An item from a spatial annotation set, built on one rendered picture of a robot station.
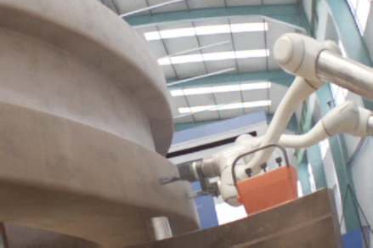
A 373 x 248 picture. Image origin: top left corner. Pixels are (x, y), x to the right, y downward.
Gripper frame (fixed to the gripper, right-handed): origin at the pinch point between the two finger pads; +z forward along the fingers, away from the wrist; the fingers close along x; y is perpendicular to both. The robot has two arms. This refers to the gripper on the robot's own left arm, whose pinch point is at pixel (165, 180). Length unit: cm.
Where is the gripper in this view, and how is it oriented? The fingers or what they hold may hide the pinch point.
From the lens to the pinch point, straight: 236.0
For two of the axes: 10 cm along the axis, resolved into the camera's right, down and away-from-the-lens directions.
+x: -3.3, -2.7, -9.0
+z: -9.2, 3.1, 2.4
